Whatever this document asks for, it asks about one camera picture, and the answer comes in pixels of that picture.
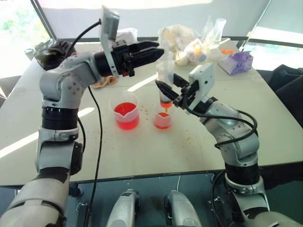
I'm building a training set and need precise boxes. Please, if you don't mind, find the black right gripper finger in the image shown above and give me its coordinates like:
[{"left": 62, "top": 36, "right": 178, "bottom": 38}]
[
  {"left": 173, "top": 72, "right": 190, "bottom": 89},
  {"left": 155, "top": 80, "right": 182, "bottom": 103}
]

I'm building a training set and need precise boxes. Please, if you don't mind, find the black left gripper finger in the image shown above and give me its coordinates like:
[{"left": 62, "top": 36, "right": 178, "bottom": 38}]
[
  {"left": 128, "top": 48, "right": 165, "bottom": 70},
  {"left": 132, "top": 41, "right": 160, "bottom": 52}
]

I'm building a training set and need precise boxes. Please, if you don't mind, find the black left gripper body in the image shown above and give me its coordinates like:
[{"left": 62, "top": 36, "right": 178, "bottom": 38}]
[{"left": 112, "top": 39, "right": 138, "bottom": 78}]

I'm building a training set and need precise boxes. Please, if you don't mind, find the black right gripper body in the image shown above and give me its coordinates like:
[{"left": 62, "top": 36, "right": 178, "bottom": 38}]
[{"left": 173, "top": 80, "right": 200, "bottom": 110}]

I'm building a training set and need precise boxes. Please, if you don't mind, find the small clear cup red liquid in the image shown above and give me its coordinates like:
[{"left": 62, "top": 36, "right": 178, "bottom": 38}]
[{"left": 153, "top": 104, "right": 172, "bottom": 131}]

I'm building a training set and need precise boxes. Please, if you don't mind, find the large clear cup red liquid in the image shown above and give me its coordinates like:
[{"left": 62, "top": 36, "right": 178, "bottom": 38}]
[{"left": 108, "top": 92, "right": 140, "bottom": 131}]

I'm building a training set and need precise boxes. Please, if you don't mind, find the beige cloth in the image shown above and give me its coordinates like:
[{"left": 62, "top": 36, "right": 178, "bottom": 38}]
[{"left": 90, "top": 75, "right": 119, "bottom": 90}]

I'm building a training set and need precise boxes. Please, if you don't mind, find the clear plastic bag with items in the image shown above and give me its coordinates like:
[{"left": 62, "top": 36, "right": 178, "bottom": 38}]
[{"left": 158, "top": 15, "right": 215, "bottom": 67}]

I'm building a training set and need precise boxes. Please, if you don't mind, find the purple tissue pack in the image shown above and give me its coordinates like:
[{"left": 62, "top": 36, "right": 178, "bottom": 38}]
[{"left": 218, "top": 51, "right": 254, "bottom": 76}]

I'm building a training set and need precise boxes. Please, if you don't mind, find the clear tall plastic beaker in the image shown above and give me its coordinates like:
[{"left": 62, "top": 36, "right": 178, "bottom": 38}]
[{"left": 214, "top": 18, "right": 227, "bottom": 44}]

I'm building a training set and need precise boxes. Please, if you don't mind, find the crumpled black cloth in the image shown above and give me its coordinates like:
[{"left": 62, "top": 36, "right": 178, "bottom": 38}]
[{"left": 34, "top": 38, "right": 77, "bottom": 71}]

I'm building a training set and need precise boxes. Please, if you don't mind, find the silver rounded robot leg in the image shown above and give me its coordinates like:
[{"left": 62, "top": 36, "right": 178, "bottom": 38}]
[
  {"left": 164, "top": 190, "right": 203, "bottom": 227},
  {"left": 105, "top": 189, "right": 141, "bottom": 227}
]

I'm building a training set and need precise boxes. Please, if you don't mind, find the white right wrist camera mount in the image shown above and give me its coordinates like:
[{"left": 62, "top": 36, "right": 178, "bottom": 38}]
[{"left": 188, "top": 63, "right": 215, "bottom": 107}]

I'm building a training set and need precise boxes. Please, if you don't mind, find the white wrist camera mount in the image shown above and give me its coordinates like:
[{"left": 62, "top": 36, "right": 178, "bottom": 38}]
[
  {"left": 98, "top": 4, "right": 120, "bottom": 78},
  {"left": 188, "top": 63, "right": 215, "bottom": 107}
]

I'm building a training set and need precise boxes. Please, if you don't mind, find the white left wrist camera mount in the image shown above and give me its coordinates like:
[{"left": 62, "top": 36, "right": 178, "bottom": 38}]
[{"left": 98, "top": 4, "right": 120, "bottom": 78}]

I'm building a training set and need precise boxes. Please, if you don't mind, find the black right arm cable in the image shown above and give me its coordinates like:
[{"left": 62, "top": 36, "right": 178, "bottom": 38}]
[{"left": 186, "top": 104, "right": 259, "bottom": 149}]

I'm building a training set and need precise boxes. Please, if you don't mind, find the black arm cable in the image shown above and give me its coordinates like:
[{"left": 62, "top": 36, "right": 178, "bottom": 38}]
[
  {"left": 70, "top": 19, "right": 104, "bottom": 227},
  {"left": 186, "top": 104, "right": 259, "bottom": 149}
]

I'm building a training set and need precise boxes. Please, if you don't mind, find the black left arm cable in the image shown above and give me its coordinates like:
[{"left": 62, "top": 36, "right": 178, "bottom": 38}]
[{"left": 70, "top": 19, "right": 104, "bottom": 227}]

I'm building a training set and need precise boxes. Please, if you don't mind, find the black cable under table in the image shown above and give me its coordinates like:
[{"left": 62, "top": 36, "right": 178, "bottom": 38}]
[{"left": 211, "top": 170, "right": 228, "bottom": 215}]

